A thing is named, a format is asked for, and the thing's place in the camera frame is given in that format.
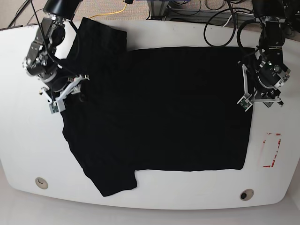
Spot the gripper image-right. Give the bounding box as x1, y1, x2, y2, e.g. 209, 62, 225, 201
242, 61, 284, 108

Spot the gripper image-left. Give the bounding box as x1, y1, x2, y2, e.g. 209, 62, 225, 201
39, 75, 90, 106

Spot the black t-shirt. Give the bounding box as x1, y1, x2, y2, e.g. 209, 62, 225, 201
61, 18, 252, 197

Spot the red tape rectangle marking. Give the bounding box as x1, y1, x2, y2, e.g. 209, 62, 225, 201
260, 133, 282, 168

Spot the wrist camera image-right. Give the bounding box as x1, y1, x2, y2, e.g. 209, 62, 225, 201
237, 96, 253, 111

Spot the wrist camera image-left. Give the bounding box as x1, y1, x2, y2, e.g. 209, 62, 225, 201
49, 101, 66, 114

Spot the left table cable grommet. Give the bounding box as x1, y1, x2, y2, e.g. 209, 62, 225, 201
35, 177, 49, 190

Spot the table cable grommet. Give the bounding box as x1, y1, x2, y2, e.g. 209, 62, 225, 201
240, 189, 254, 201
35, 177, 49, 190

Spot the right table cable grommet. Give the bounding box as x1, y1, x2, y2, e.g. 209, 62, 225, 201
240, 189, 254, 201

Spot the black floor cable left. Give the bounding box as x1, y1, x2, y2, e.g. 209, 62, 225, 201
8, 0, 43, 28

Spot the aluminium frame stand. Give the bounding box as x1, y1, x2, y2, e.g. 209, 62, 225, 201
147, 0, 282, 37

